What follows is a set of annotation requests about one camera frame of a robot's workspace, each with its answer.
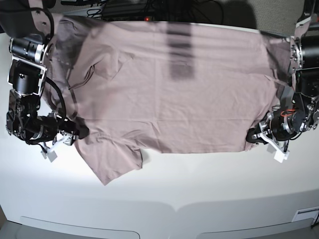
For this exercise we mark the white label sticker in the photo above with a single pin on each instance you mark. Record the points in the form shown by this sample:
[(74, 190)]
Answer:
[(306, 214)]

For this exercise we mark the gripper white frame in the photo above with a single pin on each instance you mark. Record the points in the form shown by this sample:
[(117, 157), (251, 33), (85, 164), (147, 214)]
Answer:
[(277, 129), (51, 131)]

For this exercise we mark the robot arm black silver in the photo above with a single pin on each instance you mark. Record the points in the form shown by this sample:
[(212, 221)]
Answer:
[(304, 64), (30, 27)]

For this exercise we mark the black power strip red light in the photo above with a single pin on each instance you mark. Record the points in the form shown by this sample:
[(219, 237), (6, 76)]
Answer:
[(127, 17)]

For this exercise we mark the pale pink T-shirt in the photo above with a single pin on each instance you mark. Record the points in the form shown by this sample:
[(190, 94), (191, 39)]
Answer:
[(170, 87)]

